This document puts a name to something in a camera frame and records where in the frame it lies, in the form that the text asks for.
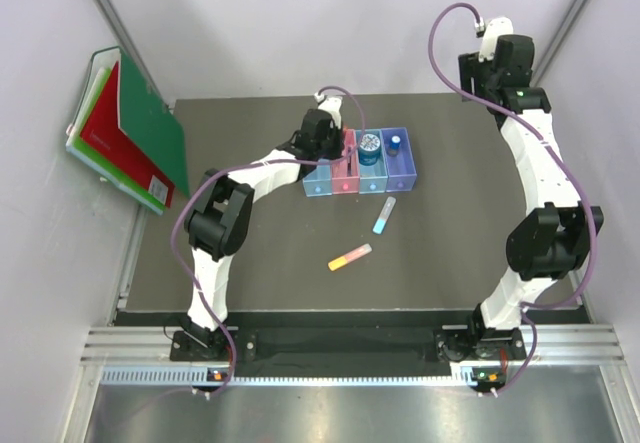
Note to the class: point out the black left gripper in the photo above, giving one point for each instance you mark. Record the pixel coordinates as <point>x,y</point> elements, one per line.
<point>337,134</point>

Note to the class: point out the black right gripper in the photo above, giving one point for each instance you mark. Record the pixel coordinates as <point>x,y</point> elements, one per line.
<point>469,68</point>

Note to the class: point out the light blue drawer bin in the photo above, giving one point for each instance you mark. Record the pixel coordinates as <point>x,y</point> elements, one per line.
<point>319,181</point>

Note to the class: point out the round blue tape tin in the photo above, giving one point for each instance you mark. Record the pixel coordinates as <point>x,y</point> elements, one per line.
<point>369,149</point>

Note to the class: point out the grey blue glue bottle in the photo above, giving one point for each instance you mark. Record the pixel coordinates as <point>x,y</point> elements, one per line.
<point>393,146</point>

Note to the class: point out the purple drawer bin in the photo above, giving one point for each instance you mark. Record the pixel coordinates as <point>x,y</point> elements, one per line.
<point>400,166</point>

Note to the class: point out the blue white highlighter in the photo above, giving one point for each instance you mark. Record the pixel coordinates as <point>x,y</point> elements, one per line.
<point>384,215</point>

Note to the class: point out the orange pink highlighter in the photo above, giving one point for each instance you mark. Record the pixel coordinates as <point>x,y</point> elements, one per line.
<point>349,257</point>

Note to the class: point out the red pen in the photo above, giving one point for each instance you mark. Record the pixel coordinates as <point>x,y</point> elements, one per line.
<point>350,165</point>

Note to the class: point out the pink drawer bin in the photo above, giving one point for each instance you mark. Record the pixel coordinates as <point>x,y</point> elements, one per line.
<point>341,184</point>

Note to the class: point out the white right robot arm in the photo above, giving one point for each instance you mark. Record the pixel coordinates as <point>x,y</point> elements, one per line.
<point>553,238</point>

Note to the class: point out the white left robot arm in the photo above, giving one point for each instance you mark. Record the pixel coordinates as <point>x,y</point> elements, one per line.
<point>218,223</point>

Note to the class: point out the green folder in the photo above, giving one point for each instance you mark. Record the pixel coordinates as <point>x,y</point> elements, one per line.
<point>149,124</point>

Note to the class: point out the red folder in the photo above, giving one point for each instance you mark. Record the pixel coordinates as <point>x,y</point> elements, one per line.
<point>133,170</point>

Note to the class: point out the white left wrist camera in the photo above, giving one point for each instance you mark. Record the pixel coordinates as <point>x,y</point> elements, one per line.
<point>331,105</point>

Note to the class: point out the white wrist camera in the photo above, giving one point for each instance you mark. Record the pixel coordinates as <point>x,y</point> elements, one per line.
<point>489,32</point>
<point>331,105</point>

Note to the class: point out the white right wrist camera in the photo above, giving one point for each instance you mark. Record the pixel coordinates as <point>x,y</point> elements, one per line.
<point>489,32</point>

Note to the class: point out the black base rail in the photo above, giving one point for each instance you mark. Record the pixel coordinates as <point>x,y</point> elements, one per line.
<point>345,343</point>

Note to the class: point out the slotted cable duct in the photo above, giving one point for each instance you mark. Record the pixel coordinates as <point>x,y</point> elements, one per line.
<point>211,377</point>

